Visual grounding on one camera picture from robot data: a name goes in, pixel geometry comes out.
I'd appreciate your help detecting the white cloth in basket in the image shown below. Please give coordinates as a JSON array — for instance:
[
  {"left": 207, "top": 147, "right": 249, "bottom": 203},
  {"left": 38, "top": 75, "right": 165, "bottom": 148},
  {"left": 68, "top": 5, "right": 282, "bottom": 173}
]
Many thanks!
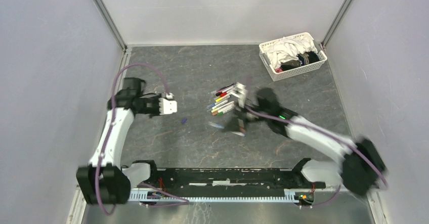
[{"left": 263, "top": 35, "right": 318, "bottom": 69}]

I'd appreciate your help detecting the white slotted cable duct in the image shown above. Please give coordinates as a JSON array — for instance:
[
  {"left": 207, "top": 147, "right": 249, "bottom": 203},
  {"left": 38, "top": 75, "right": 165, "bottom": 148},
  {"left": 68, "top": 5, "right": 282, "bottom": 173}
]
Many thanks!
[{"left": 128, "top": 189, "right": 299, "bottom": 203}]

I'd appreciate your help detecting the black cloth in basket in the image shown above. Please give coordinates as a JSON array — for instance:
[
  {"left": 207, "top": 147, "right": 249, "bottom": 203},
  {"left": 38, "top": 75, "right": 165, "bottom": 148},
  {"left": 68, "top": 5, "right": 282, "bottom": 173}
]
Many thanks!
[{"left": 280, "top": 52, "right": 320, "bottom": 71}]

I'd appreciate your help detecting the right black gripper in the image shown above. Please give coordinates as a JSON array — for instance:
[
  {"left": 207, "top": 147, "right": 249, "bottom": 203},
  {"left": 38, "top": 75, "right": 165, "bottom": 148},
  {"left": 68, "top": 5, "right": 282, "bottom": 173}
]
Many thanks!
[{"left": 221, "top": 102, "right": 268, "bottom": 133}]

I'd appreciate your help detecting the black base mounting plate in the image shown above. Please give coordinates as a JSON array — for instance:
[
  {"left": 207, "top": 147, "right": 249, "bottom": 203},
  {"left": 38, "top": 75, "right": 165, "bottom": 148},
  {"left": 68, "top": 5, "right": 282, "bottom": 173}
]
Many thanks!
[{"left": 144, "top": 168, "right": 326, "bottom": 198}]

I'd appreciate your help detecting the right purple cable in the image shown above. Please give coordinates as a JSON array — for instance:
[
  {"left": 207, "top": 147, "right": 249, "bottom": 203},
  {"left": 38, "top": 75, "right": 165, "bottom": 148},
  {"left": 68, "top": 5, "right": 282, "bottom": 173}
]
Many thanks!
[{"left": 244, "top": 75, "right": 389, "bottom": 208}]

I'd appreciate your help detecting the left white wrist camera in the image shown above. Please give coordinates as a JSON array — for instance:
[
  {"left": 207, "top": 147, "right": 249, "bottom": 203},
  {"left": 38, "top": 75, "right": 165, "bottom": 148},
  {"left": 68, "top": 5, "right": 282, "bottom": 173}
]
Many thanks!
[{"left": 159, "top": 93, "right": 178, "bottom": 115}]

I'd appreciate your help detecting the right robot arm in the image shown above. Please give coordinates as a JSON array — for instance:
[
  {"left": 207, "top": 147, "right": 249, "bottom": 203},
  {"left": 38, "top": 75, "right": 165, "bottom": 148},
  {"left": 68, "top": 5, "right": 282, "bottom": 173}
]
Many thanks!
[{"left": 225, "top": 83, "right": 388, "bottom": 196}]

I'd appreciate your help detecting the dark blue cap marker pen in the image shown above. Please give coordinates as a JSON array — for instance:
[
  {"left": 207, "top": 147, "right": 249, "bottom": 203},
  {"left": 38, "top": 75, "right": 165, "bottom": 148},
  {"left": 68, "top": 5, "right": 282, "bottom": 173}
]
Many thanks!
[{"left": 208, "top": 122, "right": 225, "bottom": 129}]

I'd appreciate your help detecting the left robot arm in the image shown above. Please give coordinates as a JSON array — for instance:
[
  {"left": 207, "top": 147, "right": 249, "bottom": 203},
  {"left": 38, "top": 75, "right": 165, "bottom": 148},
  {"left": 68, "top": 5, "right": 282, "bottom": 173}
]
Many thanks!
[{"left": 76, "top": 77, "right": 161, "bottom": 205}]

